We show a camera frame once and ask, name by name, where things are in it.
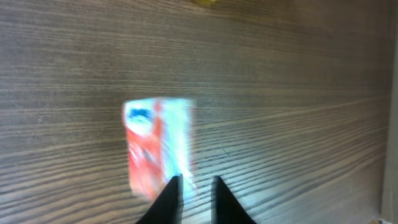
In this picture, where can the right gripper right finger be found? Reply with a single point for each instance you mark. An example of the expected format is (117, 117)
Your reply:
(225, 207)

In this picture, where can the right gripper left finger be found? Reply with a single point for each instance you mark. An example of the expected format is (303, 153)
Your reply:
(167, 207)

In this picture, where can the yellow oil bottle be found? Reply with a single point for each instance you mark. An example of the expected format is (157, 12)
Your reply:
(205, 3)

